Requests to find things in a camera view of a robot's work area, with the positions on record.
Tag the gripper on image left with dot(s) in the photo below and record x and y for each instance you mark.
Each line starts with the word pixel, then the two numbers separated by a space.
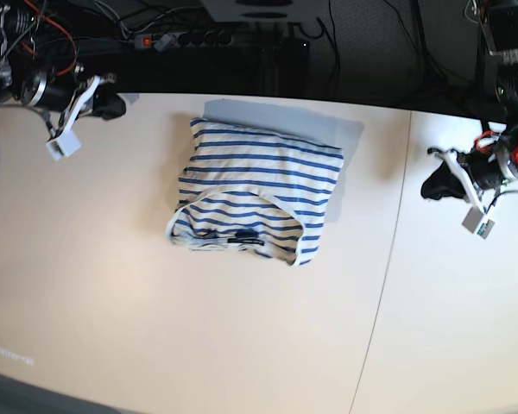
pixel 41 90

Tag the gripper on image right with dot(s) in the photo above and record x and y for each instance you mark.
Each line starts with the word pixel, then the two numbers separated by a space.
pixel 491 163

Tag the blue white striped T-shirt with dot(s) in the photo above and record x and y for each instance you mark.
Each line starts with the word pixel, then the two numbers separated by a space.
pixel 256 191

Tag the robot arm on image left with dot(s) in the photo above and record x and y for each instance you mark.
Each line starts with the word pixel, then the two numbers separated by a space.
pixel 42 44

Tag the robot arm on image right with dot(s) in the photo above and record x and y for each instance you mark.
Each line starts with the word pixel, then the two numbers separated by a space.
pixel 498 23

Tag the grey box under table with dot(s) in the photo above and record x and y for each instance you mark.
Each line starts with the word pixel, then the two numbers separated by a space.
pixel 263 10

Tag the aluminium profile stand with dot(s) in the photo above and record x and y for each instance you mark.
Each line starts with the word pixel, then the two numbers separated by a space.
pixel 279 68

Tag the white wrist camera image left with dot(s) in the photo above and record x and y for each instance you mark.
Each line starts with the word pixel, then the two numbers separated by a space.
pixel 65 142

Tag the black power strip red switch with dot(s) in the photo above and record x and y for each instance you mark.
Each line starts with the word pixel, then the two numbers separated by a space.
pixel 169 40

